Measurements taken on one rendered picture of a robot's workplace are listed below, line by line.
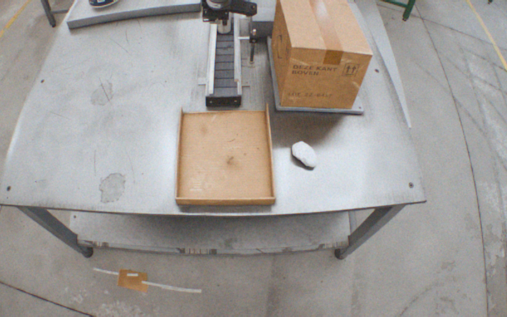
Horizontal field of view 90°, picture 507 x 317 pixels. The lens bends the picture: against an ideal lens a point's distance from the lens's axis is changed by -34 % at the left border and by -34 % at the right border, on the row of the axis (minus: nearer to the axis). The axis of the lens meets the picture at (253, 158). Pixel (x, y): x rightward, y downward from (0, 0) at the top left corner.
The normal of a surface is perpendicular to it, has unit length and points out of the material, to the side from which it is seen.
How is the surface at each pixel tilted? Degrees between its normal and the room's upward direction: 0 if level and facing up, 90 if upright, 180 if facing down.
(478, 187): 0
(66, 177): 0
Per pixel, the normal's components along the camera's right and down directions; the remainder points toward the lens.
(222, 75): 0.06, -0.49
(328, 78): 0.07, 0.87
